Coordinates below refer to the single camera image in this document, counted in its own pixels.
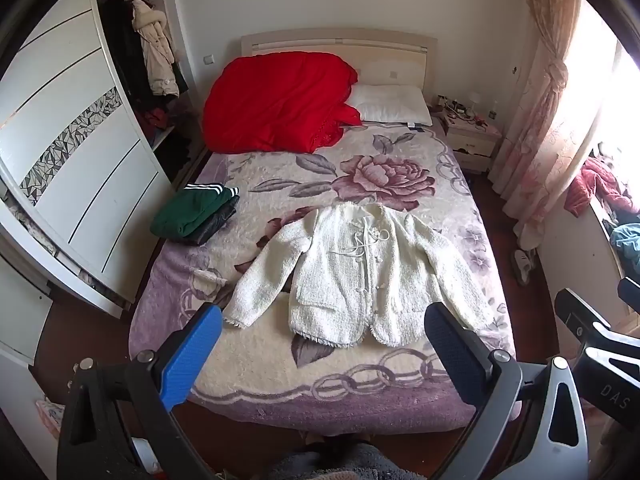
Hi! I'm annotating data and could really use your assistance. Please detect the person's grey fuzzy clothing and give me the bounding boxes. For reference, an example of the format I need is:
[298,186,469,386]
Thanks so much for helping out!
[267,441,401,480]

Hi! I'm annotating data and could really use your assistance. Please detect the white pillow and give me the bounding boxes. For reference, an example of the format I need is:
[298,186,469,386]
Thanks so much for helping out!
[348,83,434,127]

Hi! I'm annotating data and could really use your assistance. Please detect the white nightstand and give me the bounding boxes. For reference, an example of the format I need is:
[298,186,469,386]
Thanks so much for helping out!
[442,112,503,176]

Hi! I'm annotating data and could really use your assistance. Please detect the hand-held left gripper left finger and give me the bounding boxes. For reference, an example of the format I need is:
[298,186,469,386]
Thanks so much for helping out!
[57,304,223,480]

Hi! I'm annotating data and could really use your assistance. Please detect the teal cloth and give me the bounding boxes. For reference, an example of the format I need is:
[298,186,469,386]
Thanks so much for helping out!
[609,222,640,266]

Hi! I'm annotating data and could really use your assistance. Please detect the clutter of small nightstand things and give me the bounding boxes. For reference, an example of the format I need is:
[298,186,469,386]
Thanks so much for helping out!
[434,91,501,128]

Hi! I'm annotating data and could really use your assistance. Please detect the pink patterned cloth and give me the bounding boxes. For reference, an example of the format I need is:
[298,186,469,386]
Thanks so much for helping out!
[34,396,66,442]

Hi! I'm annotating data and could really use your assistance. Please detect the dark red clothes pile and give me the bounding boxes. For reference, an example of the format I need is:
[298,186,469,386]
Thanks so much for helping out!
[139,106,173,133]

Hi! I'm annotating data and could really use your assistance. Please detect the pink floral curtain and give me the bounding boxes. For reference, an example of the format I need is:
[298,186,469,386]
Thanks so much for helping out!
[487,0,586,251]

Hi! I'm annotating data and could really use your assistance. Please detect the beige bed headboard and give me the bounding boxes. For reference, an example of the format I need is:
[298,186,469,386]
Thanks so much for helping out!
[240,27,439,97]

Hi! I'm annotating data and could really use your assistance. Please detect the floral plush blanket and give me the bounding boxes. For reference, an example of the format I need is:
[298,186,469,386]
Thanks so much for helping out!
[129,124,517,434]

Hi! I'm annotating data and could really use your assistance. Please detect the beige hanging coat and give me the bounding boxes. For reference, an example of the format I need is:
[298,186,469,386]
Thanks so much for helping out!
[131,0,181,98]

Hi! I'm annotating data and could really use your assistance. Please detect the black folded garment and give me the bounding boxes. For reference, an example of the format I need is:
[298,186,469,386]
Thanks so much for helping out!
[182,205,238,246]

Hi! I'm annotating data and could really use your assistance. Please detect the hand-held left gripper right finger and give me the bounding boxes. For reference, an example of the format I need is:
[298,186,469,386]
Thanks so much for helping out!
[424,302,592,480]

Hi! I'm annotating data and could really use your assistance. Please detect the white slipper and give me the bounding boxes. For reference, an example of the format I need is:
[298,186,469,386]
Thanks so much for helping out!
[511,249,539,287]

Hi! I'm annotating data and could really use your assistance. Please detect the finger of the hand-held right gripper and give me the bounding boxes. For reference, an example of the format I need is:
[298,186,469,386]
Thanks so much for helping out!
[554,287,640,413]
[617,277,640,307]

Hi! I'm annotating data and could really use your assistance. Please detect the red quilt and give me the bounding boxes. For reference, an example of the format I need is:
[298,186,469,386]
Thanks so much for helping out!
[201,51,362,155]

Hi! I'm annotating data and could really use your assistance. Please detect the white sliding wardrobe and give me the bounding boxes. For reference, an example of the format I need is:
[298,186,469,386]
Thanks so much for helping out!
[0,0,188,366]

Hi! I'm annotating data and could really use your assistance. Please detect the pink red fuzzy garment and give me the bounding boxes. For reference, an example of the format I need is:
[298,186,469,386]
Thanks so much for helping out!
[564,155,640,218]

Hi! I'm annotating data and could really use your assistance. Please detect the black hanging clothes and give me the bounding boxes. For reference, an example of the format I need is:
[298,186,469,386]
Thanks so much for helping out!
[100,0,151,106]

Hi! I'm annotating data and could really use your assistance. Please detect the white fuzzy jacket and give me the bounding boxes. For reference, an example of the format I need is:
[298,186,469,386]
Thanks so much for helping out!
[221,201,497,348]

